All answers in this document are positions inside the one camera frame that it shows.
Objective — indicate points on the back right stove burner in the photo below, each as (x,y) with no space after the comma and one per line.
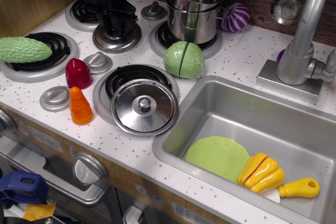
(161,39)

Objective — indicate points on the stove burner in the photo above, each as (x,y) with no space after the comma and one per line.
(63,47)
(113,80)
(81,17)
(161,39)

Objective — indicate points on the green plastic plate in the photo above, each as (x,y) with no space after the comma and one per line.
(219,155)

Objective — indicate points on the purple toy piece behind faucet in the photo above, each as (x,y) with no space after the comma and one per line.
(280,55)

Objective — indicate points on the dark steel pot lid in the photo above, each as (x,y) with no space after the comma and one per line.
(115,44)

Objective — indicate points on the yellow tape piece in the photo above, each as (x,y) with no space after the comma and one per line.
(38,211)

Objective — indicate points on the red toy pepper piece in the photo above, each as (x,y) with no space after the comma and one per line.
(78,74)

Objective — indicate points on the hanging steel measuring spoon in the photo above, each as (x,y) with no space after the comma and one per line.
(285,12)

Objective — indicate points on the silver stove knob front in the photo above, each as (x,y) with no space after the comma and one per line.
(55,99)

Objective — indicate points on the back left stove burner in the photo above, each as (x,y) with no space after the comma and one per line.
(81,17)

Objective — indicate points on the yellow handled toy knife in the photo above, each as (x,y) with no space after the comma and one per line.
(304,188)

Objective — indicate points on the silver toy faucet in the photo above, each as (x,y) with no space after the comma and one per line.
(298,74)

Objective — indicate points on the silver stove knob middle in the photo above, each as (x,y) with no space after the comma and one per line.
(98,63)

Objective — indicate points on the silver oven door handle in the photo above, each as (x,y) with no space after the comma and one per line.
(27,160)

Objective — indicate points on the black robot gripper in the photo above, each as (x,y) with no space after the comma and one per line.
(121,9)

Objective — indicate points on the purple striped toy onion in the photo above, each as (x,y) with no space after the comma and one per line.
(234,17)

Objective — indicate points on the front right stove burner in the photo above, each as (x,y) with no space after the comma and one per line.
(113,80)

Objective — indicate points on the green toy cabbage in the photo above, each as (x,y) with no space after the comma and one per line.
(184,60)

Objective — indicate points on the front left stove burner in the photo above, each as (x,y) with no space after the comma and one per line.
(63,47)

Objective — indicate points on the green toy bitter gourd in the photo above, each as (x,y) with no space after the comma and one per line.
(23,50)

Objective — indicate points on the blue plastic clamp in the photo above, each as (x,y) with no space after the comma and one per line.
(23,187)

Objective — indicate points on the silver stove knob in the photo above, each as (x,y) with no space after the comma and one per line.
(153,12)
(98,63)
(55,99)

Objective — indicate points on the stacked stainless steel pots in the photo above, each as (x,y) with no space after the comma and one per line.
(193,20)

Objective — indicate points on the shiny steel pot lid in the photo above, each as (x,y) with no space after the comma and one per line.
(144,107)

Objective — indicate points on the orange toy carrot piece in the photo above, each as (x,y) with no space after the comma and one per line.
(80,110)

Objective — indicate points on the silver oven dial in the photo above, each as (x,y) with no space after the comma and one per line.
(87,169)

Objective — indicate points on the silver stove knob back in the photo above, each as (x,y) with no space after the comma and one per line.
(153,12)

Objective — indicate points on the silver sink basin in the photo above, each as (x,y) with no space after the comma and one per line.
(301,139)

